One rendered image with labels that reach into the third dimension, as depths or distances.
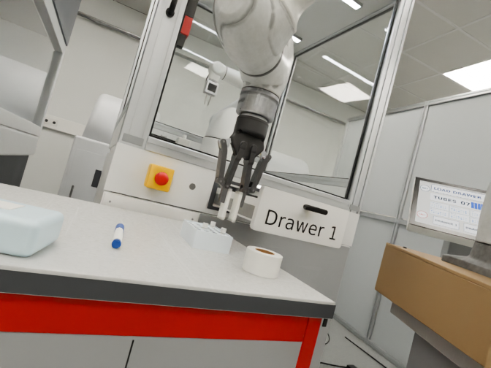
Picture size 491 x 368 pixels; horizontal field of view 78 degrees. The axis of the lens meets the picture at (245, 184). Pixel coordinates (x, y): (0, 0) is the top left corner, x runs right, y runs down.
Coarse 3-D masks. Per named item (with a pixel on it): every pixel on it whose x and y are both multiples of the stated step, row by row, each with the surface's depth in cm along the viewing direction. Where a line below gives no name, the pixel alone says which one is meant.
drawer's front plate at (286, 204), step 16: (272, 192) 75; (256, 208) 74; (272, 208) 75; (288, 208) 77; (336, 208) 84; (256, 224) 73; (288, 224) 77; (304, 224) 80; (320, 224) 82; (336, 224) 84; (304, 240) 80; (320, 240) 82; (336, 240) 85
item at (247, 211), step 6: (216, 192) 105; (234, 192) 92; (216, 198) 103; (246, 198) 84; (252, 198) 81; (216, 204) 102; (246, 204) 82; (252, 204) 80; (228, 210) 92; (240, 210) 85; (246, 210) 82; (252, 210) 79; (240, 216) 84; (246, 216) 81
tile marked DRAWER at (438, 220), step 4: (436, 216) 129; (436, 220) 128; (440, 220) 128; (444, 220) 127; (448, 220) 127; (452, 220) 127; (436, 224) 126; (440, 224) 126; (444, 224) 126; (448, 224) 126; (452, 224) 125; (456, 224) 125; (452, 228) 124; (456, 228) 124
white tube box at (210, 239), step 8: (184, 224) 72; (192, 224) 72; (200, 224) 75; (184, 232) 71; (192, 232) 65; (200, 232) 63; (208, 232) 64; (216, 232) 69; (192, 240) 64; (200, 240) 63; (208, 240) 64; (216, 240) 65; (224, 240) 65; (200, 248) 63; (208, 248) 64; (216, 248) 65; (224, 248) 66
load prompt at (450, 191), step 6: (432, 186) 142; (438, 186) 141; (438, 192) 139; (444, 192) 138; (450, 192) 138; (456, 192) 137; (462, 192) 137; (468, 192) 137; (468, 198) 134; (474, 198) 134; (480, 198) 134
